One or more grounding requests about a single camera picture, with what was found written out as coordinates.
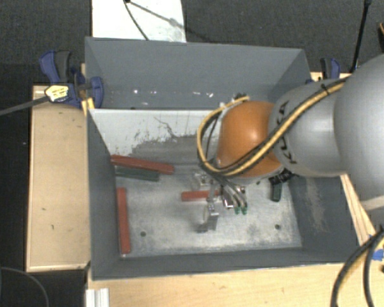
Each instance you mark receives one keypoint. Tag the black cylinder on white bracket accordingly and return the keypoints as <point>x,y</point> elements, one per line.
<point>276,192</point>

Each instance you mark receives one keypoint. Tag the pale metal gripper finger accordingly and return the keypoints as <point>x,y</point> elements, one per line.
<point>212,216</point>
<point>202,181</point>

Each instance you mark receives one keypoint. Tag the dark green flat block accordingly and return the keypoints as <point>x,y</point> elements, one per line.
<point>136,174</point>

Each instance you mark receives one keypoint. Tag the pale wood flat board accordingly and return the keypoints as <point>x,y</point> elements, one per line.
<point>59,184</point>

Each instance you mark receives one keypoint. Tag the grey metal bin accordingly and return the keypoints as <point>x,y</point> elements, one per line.
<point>166,229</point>

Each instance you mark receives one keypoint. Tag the red-brown flat block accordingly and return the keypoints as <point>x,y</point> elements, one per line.
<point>193,196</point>
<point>123,222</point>
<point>140,163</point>

